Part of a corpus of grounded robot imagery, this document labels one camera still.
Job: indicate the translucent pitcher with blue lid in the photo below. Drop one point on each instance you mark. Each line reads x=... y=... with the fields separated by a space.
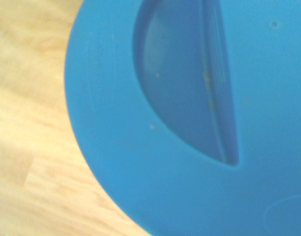
x=116 y=147

